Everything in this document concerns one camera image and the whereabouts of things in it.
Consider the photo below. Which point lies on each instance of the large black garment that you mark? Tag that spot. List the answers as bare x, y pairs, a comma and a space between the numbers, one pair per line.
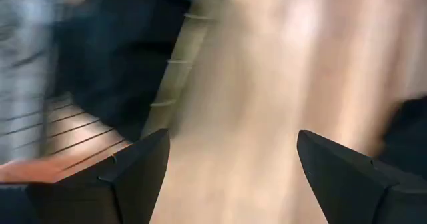
116, 57

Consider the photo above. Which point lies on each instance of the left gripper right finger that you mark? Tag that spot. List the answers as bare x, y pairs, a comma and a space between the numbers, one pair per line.
360, 194

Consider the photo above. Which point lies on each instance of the small black garment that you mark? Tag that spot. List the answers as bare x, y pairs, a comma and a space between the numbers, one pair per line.
407, 134

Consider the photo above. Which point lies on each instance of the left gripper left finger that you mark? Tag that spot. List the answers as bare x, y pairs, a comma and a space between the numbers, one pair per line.
83, 197

